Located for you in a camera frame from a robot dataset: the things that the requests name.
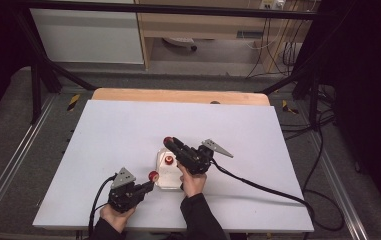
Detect white cabinet panel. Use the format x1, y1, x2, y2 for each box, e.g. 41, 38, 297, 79
29, 7, 145, 65

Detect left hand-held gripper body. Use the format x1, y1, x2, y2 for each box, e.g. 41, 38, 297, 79
107, 166, 146, 214

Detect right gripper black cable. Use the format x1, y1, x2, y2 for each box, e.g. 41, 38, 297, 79
210, 159, 316, 218

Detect person's right hand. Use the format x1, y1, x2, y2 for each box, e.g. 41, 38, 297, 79
177, 164, 208, 198

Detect person's left hand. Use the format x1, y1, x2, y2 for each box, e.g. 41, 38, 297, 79
99, 203, 136, 234

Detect white rectangular tray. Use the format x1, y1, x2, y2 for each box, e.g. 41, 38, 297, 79
155, 147, 184, 191

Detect wooden desk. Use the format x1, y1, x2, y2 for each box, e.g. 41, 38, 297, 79
134, 0, 314, 74

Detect white power strip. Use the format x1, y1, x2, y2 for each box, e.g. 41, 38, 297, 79
260, 0, 286, 11

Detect hanging desk cables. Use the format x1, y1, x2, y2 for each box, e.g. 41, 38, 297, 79
245, 9, 307, 80

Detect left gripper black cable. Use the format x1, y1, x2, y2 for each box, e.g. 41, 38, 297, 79
87, 174, 118, 238

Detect black floor cables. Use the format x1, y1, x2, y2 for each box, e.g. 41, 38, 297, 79
279, 83, 346, 232

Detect aluminium floor rail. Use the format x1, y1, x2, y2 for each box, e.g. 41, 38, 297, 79
0, 94, 58, 222
310, 132, 370, 240

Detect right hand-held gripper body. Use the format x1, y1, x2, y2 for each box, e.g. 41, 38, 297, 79
177, 138, 235, 176

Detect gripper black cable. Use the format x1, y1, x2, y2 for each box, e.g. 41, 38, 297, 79
210, 159, 316, 218
87, 174, 118, 238

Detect yellow black floor tape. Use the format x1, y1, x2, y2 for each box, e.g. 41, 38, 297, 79
281, 99, 300, 115
66, 93, 81, 112

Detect white wheeled base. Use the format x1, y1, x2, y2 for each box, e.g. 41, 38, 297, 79
162, 36, 199, 52

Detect black metal frame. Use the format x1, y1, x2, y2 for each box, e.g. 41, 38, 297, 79
10, 0, 333, 125

